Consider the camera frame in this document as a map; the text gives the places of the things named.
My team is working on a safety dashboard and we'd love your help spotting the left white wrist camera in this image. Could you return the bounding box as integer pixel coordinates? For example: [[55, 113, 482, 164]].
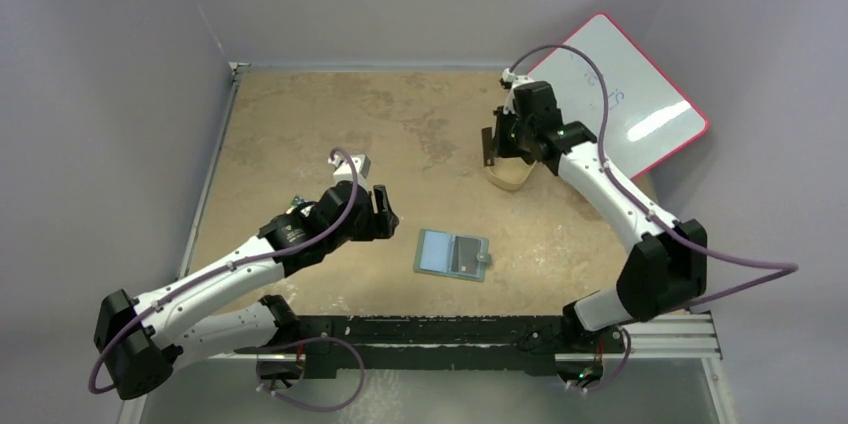
[[328, 152, 371, 188]]

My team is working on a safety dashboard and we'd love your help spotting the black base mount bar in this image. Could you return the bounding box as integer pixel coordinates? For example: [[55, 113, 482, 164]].
[[289, 315, 624, 379]]

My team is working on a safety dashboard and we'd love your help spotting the pink framed whiteboard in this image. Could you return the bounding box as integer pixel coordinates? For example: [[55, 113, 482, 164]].
[[524, 13, 710, 178]]

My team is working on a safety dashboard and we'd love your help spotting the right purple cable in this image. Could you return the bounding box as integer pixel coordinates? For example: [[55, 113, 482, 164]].
[[506, 43, 800, 396]]

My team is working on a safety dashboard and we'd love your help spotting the green card holder wallet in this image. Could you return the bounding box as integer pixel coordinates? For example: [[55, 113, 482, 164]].
[[413, 228, 493, 282]]

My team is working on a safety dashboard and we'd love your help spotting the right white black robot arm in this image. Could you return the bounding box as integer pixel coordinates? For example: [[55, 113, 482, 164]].
[[481, 77, 707, 351]]

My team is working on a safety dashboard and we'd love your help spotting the colourful marker pack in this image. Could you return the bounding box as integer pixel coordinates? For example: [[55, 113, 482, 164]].
[[289, 195, 311, 208]]

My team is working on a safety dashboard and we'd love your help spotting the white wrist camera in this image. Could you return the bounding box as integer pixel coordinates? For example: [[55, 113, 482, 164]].
[[328, 152, 371, 188], [499, 68, 534, 115]]

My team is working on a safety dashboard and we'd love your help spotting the beige oval tray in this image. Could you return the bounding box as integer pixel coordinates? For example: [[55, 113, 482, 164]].
[[485, 158, 535, 192]]

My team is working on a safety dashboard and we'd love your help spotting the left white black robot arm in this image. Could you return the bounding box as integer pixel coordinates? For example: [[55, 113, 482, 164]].
[[88, 180, 399, 400]]

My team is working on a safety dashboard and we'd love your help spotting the aluminium rail frame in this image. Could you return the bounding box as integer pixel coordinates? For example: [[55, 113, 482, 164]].
[[121, 69, 732, 423]]

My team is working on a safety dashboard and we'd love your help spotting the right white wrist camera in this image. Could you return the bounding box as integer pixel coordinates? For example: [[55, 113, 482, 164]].
[[499, 68, 534, 115]]

